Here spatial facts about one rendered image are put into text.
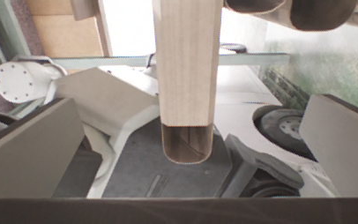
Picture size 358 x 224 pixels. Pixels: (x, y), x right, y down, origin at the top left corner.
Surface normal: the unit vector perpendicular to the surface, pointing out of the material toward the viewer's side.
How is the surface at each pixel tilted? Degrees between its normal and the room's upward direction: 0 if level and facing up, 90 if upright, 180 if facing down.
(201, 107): 90
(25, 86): 91
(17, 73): 91
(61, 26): 90
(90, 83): 105
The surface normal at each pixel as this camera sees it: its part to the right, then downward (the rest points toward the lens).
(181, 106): -0.01, 0.51
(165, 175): 0.18, 0.31
